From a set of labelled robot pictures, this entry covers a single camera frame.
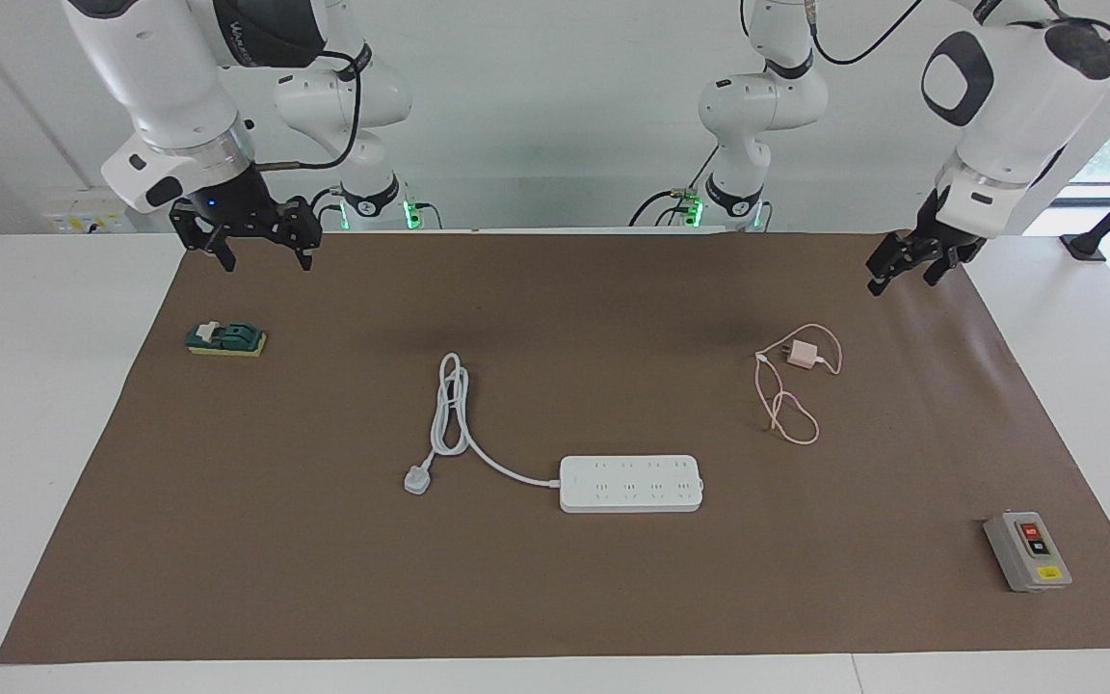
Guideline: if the pink charging cable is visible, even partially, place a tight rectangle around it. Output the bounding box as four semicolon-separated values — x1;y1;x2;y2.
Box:
753;324;845;446

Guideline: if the white power strip with cord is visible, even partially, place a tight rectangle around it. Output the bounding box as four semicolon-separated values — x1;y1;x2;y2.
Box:
404;353;706;515

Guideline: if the brown table mat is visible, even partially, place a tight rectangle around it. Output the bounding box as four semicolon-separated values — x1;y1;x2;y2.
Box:
0;231;1110;666

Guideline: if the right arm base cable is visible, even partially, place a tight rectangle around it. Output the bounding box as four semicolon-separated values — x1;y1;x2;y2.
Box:
304;188;349;232

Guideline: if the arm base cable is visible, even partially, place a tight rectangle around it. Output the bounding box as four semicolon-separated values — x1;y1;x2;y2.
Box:
628;145;720;228
304;188;349;232

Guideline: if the green knife switch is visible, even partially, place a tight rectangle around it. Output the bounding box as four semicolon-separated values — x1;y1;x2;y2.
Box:
185;320;268;359

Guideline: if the white wall socket box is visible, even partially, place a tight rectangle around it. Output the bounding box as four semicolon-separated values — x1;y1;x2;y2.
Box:
42;188;137;234

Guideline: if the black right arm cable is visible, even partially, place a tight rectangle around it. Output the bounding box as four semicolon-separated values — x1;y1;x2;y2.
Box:
256;48;364;173

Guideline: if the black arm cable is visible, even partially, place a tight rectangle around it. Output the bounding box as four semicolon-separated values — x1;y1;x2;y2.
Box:
256;48;364;173
808;0;928;67

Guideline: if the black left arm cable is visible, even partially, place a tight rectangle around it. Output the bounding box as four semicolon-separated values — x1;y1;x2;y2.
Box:
808;0;928;67

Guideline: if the left arm base cable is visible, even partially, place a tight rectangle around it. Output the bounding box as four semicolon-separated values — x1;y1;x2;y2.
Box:
628;145;720;228

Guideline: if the grey on-off switch box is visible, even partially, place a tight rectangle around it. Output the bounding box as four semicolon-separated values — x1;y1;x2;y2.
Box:
984;511;1073;593

